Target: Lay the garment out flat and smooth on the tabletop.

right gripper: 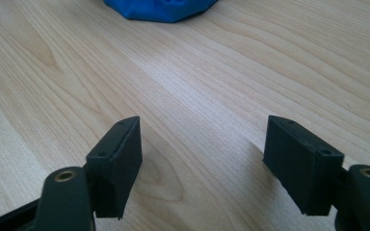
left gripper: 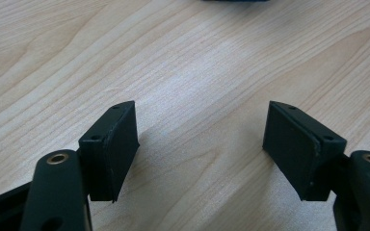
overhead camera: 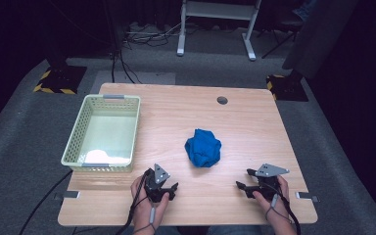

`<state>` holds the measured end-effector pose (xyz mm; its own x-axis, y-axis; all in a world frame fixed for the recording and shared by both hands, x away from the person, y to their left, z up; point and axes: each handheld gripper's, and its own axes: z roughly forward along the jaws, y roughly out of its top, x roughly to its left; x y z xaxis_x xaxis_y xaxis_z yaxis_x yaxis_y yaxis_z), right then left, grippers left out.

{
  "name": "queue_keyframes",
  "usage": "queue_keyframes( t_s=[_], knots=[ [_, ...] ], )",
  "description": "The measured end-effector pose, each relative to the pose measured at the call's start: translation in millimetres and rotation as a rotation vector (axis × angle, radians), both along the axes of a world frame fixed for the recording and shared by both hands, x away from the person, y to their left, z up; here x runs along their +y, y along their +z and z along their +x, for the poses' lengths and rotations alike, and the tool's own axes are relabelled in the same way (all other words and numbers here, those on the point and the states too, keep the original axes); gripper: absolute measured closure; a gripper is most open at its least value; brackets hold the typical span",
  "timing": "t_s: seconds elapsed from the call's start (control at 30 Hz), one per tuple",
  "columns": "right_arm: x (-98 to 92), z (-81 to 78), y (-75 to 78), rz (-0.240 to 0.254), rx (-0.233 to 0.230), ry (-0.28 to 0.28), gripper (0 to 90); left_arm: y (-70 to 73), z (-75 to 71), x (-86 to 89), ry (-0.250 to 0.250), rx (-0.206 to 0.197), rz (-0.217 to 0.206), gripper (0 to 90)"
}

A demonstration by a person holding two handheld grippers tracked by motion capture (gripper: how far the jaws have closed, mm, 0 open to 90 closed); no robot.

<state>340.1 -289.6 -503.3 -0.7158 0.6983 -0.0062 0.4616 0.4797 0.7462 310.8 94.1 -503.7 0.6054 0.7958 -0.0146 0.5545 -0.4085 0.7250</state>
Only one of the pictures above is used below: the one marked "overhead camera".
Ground light green plastic basket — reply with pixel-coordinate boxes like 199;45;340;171
60;93;142;173

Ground person's right hand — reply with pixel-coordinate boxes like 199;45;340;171
253;175;294;226

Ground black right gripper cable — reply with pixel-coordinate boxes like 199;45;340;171
275;182;303;235

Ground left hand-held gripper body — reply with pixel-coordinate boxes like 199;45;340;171
144;163;172;204

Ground yellow black striped stand base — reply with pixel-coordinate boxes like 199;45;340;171
32;65;88;96
265;73;309;103

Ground person's left hand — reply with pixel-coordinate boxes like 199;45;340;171
130;173;171;228

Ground tangle of floor cables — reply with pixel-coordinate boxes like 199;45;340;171
121;20;185;49

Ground white desk frame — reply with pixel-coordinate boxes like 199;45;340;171
175;0;263;63

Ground blue printed t-shirt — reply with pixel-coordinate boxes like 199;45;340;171
184;128;223;168

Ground grey right wrist strap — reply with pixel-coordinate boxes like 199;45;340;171
264;193;293;224

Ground black stand cables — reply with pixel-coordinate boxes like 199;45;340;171
110;48;143;85

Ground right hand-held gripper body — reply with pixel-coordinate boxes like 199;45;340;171
246;163;291;201

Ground dark grey panel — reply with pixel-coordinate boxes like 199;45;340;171
281;0;360;80

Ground grey wrist strap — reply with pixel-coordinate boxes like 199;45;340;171
264;193;293;224
132;195;158;235

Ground black floor cable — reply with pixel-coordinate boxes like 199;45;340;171
18;169;74;235

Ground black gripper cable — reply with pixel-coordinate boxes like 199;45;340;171
115;167;154;235
275;182;303;235

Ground black chair frame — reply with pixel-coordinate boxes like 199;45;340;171
259;19;304;61

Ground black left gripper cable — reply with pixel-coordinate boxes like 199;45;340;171
115;167;154;235

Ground grey left wrist strap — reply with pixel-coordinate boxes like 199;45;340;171
132;195;158;235

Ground metal table bracket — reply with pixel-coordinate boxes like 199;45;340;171
54;190;81;201
295;191;320;203

